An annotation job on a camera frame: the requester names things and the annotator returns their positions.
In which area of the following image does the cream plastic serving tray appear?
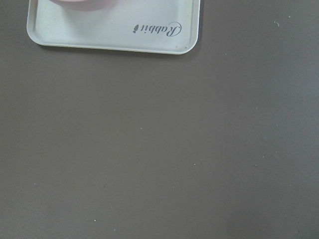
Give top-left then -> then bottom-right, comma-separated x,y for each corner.
27,0 -> 200,55

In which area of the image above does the pink bowl of ice cubes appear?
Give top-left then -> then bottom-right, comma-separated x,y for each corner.
51,0 -> 118,11

